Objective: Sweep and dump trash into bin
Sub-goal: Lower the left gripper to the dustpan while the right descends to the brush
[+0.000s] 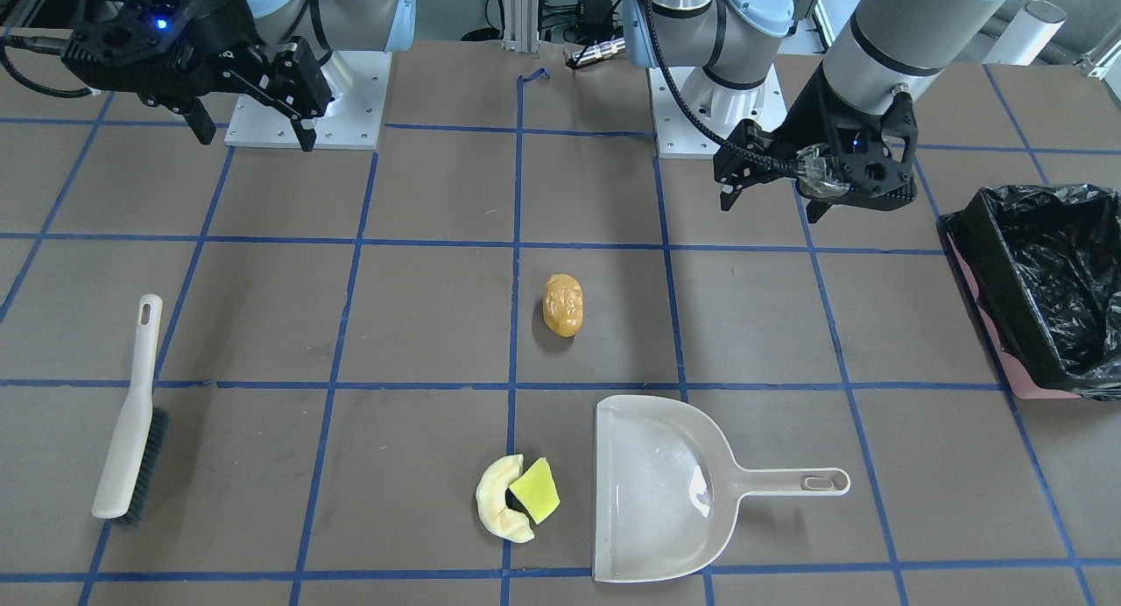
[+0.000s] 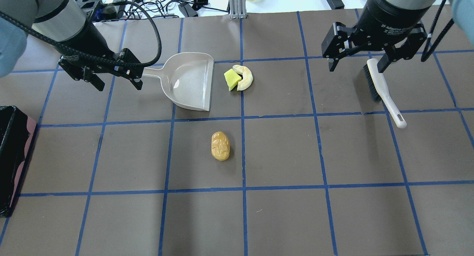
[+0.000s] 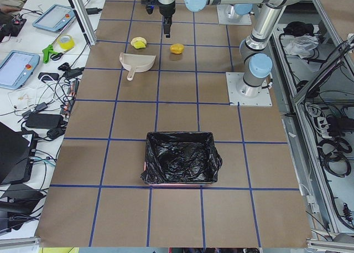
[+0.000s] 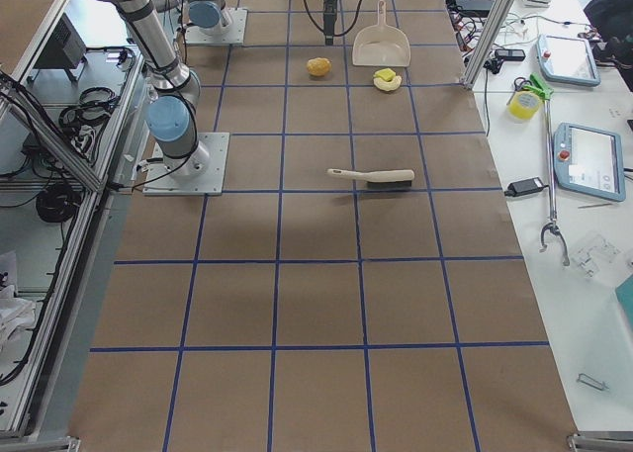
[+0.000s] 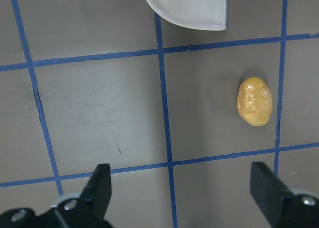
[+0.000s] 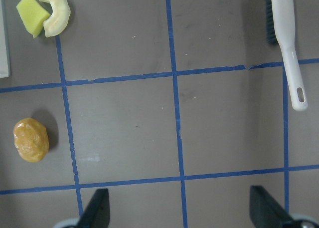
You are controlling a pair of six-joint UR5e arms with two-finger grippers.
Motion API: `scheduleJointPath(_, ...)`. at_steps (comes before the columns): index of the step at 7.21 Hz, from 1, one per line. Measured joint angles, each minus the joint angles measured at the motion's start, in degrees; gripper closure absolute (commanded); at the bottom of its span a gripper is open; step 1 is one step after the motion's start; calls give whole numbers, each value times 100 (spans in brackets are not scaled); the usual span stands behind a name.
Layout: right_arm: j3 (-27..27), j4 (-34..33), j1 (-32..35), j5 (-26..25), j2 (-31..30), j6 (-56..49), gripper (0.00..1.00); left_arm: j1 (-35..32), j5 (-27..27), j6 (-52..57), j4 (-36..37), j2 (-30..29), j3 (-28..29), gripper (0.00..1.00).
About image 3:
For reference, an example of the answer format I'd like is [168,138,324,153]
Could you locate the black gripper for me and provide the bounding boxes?
[163,16,171,38]

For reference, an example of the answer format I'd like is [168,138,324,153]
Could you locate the orange-yellow potato-like lump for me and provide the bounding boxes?
[169,43,185,55]

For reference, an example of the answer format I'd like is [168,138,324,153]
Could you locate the cream bread crust piece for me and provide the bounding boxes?
[131,37,147,46]

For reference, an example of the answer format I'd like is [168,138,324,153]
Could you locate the beige plastic dustpan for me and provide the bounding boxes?
[119,53,156,81]

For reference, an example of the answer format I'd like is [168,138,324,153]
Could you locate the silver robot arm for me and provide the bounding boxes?
[184,0,300,98]
[158,0,175,38]

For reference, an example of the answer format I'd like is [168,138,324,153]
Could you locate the bin with black liner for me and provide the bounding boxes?
[140,131,222,185]

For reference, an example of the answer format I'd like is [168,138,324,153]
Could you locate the yellow tape roll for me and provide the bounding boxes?
[58,34,75,50]

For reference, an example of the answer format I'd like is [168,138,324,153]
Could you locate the black scissors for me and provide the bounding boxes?
[50,49,70,61]

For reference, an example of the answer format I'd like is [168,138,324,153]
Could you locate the blue teach pendant upper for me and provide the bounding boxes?
[32,4,75,32]

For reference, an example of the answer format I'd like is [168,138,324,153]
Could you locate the blue teach pendant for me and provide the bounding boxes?
[1,50,40,90]
[32,4,75,32]

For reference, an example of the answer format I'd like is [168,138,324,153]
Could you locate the black power adapter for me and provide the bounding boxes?
[25,113,64,129]

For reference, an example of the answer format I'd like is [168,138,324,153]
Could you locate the blue teach pendant lower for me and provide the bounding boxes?
[1,50,40,90]

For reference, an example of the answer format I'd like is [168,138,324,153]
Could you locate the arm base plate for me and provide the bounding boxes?
[217,3,253,25]
[226,72,273,107]

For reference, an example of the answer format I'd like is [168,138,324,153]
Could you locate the aluminium frame post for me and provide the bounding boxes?
[68,0,97,46]

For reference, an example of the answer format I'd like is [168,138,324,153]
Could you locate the green handled grabber tool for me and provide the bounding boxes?
[42,40,58,64]

